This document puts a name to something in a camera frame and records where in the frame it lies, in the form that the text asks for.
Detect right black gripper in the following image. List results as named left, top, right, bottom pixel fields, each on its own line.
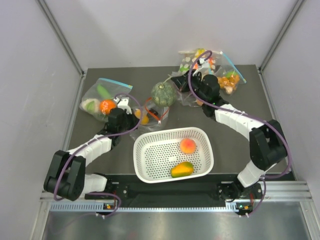
left=171, top=69, right=209, bottom=104

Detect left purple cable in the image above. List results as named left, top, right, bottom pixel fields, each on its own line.
left=53, top=92, right=143, bottom=218

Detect fake green pepper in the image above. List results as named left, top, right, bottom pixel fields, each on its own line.
left=96, top=84, right=112, bottom=99

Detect aluminium rail with cable duct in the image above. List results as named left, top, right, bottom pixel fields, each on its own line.
left=40, top=181, right=313, bottom=213

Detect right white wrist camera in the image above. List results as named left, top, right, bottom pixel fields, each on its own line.
left=192, top=58, right=212, bottom=76

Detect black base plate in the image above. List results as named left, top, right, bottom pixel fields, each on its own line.
left=84, top=174, right=266, bottom=202

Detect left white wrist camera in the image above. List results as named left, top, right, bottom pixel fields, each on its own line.
left=113, top=97, right=132, bottom=115

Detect fake pale green cabbage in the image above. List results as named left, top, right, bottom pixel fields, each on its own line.
left=80, top=98, right=100, bottom=114

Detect white perforated plastic basket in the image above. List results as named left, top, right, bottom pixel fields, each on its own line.
left=133, top=127, right=214, bottom=184

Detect fake brown pear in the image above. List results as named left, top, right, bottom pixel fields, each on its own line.
left=134, top=109, right=149, bottom=125

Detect fake netted green melon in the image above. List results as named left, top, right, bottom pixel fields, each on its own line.
left=150, top=77, right=177, bottom=108

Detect blue zip bag orange pieces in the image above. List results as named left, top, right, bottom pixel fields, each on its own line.
left=214, top=51, right=247, bottom=95

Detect red zip clear bag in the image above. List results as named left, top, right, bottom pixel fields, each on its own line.
left=129, top=97, right=170, bottom=140

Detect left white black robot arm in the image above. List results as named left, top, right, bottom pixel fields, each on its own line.
left=43, top=107, right=139, bottom=201

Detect blue zip bag with strawberry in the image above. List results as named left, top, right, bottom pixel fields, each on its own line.
left=170, top=70, right=203, bottom=107

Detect polka dot clear bag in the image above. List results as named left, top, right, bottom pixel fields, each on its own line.
left=178, top=48, right=222, bottom=75

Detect purple cable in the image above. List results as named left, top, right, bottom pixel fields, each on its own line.
left=187, top=50, right=293, bottom=218
left=53, top=92, right=143, bottom=218

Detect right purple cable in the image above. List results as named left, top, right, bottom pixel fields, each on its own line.
left=187, top=50, right=293, bottom=218

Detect fake yellow green mango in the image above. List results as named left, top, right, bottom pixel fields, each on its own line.
left=170, top=161, right=194, bottom=178

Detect fake dark purple plum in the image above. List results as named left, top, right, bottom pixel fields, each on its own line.
left=149, top=108, right=159, bottom=116

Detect blue zip bag left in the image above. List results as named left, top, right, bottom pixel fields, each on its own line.
left=79, top=78, right=133, bottom=122

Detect fake peach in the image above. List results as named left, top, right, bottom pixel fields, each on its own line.
left=179, top=138, right=197, bottom=154

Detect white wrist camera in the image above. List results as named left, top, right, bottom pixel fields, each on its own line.
left=113, top=97, right=132, bottom=115
left=192, top=58, right=212, bottom=76

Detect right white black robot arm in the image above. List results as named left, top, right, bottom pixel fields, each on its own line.
left=171, top=72, right=288, bottom=198

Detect fake orange tangerine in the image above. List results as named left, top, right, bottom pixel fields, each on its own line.
left=99, top=99, right=117, bottom=115

